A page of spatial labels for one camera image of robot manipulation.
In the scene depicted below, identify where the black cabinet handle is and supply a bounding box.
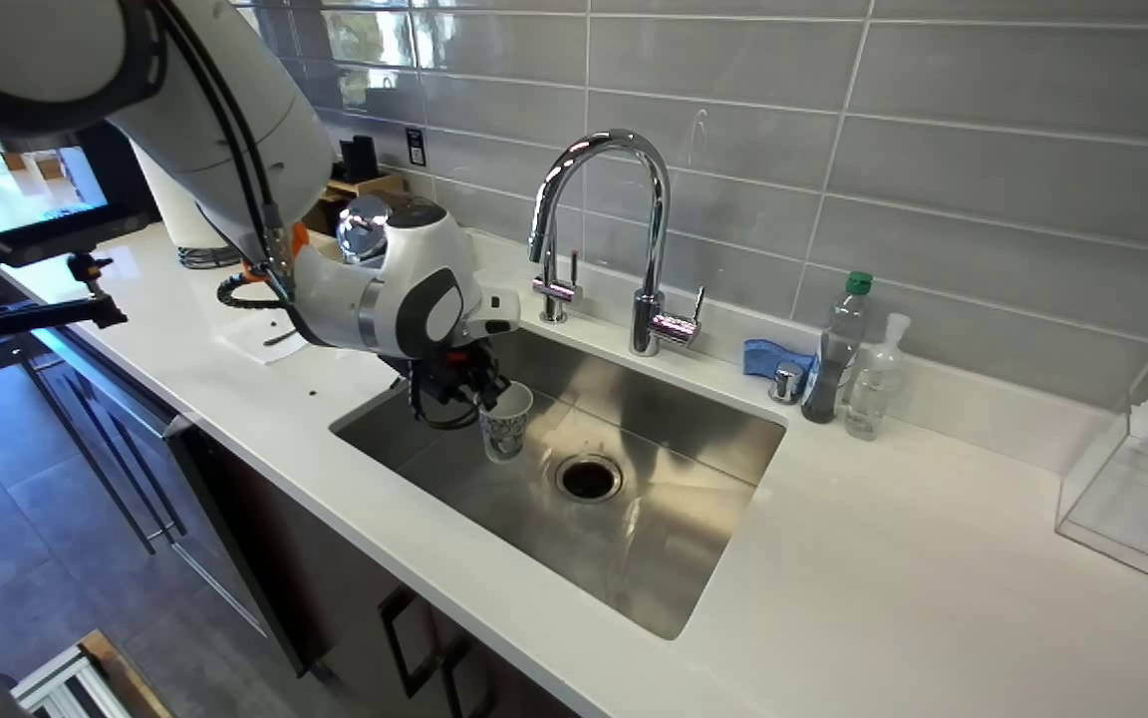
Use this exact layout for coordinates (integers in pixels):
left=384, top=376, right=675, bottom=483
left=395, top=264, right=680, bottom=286
left=380, top=584, right=445, bottom=701

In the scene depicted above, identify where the patterned paper cup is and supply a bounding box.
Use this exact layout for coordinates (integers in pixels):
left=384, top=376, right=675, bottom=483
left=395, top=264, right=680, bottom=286
left=476, top=381, right=537, bottom=467

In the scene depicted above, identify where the black stereo camera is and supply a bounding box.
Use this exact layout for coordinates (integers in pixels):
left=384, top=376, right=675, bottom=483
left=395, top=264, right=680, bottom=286
left=0, top=199, right=161, bottom=272

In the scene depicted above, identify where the clear soap dispenser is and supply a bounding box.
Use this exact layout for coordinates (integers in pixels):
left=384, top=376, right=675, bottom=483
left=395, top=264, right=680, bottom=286
left=841, top=310, right=915, bottom=443

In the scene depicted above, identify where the blue sponge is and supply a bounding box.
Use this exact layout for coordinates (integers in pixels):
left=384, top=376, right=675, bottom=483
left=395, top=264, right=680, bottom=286
left=741, top=337, right=821, bottom=390

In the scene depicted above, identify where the shiny silver round object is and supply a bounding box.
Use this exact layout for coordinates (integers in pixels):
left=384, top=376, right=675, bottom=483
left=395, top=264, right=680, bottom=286
left=336, top=196, right=399, bottom=268

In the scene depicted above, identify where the small chrome faucet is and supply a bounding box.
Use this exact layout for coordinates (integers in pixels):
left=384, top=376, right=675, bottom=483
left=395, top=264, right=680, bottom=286
left=527, top=196, right=590, bottom=328

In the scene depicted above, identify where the plastic bottle green cap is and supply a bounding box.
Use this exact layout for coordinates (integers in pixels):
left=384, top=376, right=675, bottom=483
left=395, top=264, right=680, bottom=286
left=797, top=268, right=876, bottom=426

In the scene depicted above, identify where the stainless steel sink basin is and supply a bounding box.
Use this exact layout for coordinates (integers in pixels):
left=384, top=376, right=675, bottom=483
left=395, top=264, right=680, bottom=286
left=327, top=316, right=791, bottom=645

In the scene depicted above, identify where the round sink drain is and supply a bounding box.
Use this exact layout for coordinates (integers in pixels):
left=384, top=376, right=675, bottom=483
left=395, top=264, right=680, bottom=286
left=549, top=450, right=628, bottom=507

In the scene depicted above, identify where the dark lower cabinet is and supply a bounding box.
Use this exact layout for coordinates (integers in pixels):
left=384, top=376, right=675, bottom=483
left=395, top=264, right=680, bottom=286
left=21, top=325, right=577, bottom=718

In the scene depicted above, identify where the wooden knife block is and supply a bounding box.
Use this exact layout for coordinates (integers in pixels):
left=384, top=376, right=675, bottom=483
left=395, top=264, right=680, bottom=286
left=306, top=131, right=453, bottom=237

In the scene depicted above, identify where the tall chrome gooseneck faucet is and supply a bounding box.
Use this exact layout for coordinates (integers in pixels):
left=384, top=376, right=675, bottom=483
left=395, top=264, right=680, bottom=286
left=527, top=123, right=711, bottom=361

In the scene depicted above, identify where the clear acrylic box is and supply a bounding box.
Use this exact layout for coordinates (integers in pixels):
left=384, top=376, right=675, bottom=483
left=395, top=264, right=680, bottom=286
left=1052, top=382, right=1148, bottom=607

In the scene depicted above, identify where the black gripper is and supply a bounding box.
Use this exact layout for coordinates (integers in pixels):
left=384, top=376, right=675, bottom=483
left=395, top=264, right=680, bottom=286
left=404, top=337, right=513, bottom=431

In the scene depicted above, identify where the black computer monitor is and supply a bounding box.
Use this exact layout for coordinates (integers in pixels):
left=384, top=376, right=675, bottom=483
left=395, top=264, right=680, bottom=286
left=0, top=119, right=161, bottom=257

